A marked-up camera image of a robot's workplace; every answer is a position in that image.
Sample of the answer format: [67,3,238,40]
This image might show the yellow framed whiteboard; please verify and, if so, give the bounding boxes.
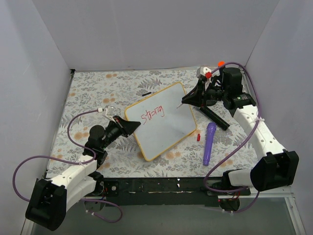
[124,82,197,162]

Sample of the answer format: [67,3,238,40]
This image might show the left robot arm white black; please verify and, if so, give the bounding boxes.
[25,116,140,231]

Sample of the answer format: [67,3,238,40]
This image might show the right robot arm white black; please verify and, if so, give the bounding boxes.
[181,62,299,195]

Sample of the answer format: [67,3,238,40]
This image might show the black microphone silver head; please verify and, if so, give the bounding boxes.
[199,107,230,131]

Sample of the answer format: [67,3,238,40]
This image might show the purple toy microphone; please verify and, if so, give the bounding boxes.
[202,122,216,166]

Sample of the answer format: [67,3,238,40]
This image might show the floral table mat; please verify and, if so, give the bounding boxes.
[46,69,258,178]

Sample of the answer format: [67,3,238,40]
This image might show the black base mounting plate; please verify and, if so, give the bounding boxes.
[88,177,250,207]

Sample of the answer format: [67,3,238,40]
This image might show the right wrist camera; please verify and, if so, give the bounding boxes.
[196,66,212,85]

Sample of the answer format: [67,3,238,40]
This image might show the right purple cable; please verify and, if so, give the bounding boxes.
[203,61,263,213]

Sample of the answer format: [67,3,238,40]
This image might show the aluminium frame rail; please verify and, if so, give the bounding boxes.
[258,187,294,198]

